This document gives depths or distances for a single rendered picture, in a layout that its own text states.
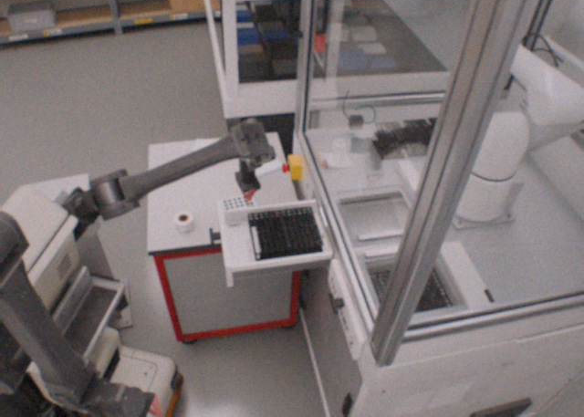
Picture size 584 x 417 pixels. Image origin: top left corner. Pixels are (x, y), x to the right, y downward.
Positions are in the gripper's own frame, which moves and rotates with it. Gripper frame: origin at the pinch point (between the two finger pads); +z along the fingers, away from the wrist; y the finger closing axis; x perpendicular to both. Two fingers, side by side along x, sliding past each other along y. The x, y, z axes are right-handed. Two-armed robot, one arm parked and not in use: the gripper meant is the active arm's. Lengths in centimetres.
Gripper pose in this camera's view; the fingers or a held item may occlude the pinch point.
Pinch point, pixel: (248, 197)
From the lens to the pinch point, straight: 173.8
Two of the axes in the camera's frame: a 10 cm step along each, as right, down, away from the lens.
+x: -9.1, 2.7, -3.2
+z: -0.4, 7.1, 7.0
